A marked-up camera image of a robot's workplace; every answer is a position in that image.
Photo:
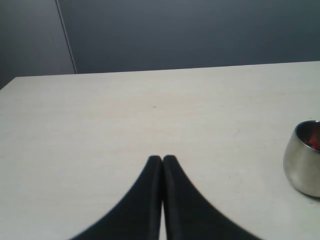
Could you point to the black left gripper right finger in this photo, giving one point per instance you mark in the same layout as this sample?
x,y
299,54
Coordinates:
x,y
188,215

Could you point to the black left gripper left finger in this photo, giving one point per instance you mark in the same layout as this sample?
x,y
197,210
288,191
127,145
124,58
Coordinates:
x,y
137,216

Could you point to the stainless steel cup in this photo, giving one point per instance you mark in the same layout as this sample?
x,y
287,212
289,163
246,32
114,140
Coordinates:
x,y
301,163

